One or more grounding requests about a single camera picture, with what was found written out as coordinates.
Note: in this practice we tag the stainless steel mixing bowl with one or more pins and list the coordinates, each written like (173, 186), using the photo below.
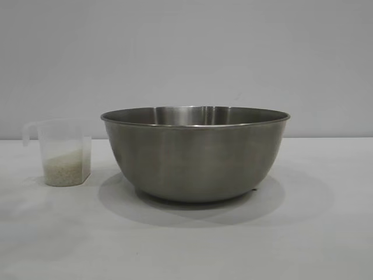
(195, 157)

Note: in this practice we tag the clear plastic measuring cup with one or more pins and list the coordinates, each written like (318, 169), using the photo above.
(67, 137)

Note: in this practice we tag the white rice grains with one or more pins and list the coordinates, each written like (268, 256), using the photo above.
(64, 170)

